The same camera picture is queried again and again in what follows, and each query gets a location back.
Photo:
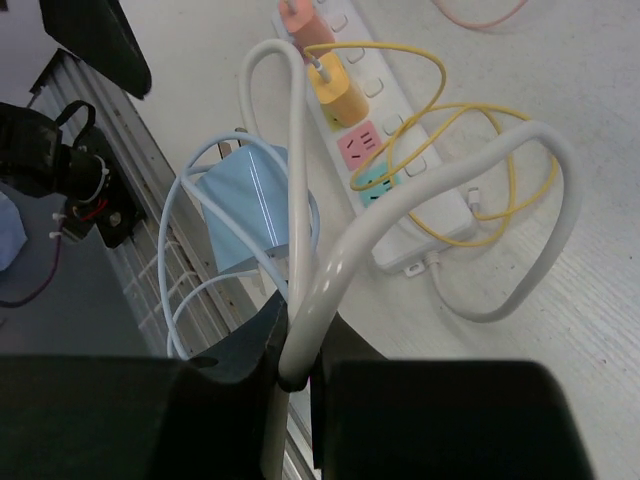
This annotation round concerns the aluminium rail frame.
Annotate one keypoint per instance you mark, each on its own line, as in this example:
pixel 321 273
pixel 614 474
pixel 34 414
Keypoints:
pixel 214 312

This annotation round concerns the white multicolour power strip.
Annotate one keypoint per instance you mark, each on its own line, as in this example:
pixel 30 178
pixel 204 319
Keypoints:
pixel 372 156

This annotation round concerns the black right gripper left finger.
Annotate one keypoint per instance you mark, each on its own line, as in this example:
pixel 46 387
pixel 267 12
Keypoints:
pixel 97 417

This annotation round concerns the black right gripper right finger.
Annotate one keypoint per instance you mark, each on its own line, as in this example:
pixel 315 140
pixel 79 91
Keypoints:
pixel 377 418

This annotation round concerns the blue charger plug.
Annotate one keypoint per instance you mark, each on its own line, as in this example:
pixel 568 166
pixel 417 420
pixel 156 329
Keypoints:
pixel 252 189

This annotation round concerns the blue cloth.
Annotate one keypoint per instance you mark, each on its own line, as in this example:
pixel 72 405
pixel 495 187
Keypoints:
pixel 12 232

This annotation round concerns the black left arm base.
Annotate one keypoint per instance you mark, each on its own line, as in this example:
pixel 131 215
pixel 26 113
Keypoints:
pixel 100 210

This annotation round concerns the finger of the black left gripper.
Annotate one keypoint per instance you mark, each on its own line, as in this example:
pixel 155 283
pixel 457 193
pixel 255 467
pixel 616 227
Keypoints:
pixel 98 33

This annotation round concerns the pink charger plug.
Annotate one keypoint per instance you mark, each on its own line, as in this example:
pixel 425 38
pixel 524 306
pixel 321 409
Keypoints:
pixel 307 27

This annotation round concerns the yellow charger plug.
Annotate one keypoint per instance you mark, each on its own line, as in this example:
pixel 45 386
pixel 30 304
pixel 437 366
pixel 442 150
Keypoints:
pixel 336 91

